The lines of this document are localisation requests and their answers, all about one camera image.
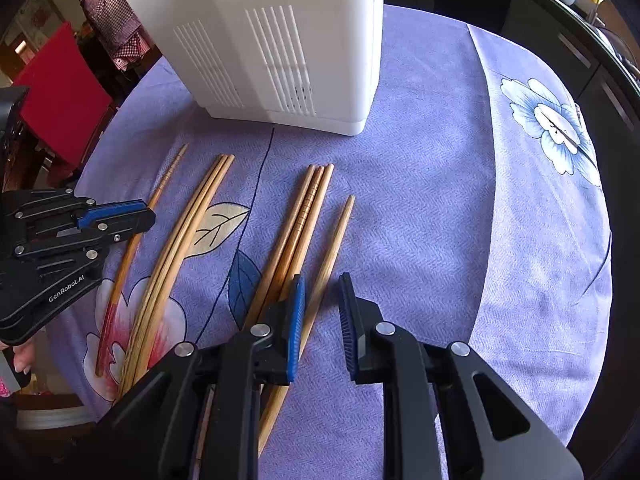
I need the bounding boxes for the person's left hand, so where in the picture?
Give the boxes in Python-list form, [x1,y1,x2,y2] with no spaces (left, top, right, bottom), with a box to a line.
[11,336,37,376]

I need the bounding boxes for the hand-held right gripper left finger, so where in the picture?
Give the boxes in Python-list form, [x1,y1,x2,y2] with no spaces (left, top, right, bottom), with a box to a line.
[97,274,307,480]

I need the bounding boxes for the long pale wooden chopstick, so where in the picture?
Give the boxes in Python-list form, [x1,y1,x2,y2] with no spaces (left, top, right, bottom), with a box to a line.
[117,155,225,401]
[125,155,231,391]
[132,155,236,381]

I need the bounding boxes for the red chair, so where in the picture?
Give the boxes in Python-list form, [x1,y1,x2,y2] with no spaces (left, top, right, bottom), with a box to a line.
[10,22,118,186]

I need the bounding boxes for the tapered light wooden chopstick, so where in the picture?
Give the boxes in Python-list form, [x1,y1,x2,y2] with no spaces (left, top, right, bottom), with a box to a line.
[257,195,356,457]

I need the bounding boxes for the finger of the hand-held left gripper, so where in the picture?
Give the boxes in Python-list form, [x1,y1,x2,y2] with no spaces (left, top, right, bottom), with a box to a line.
[10,208,157,281]
[2,187,150,233]

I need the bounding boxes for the purple floral tablecloth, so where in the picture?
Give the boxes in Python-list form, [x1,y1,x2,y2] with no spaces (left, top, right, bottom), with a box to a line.
[75,4,613,480]

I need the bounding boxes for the red-handled wooden chopstick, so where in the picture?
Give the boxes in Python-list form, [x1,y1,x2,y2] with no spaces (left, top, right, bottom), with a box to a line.
[95,143,189,377]

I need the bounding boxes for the white plastic utensil holder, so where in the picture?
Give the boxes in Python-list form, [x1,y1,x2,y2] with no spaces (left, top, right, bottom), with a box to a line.
[109,0,385,137]

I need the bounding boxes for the dark base cabinets under sink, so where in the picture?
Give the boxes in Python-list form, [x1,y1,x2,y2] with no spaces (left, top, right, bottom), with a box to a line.
[385,0,640,171]

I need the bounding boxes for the checkered apron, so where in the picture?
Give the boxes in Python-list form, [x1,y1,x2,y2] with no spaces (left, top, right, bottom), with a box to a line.
[74,0,151,73]

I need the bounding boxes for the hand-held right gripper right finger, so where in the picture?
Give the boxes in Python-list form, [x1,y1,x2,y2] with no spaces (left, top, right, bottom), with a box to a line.
[337,272,586,480]

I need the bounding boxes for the grooved brown wooden chopstick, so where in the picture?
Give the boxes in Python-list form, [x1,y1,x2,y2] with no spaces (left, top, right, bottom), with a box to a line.
[260,166,326,321]

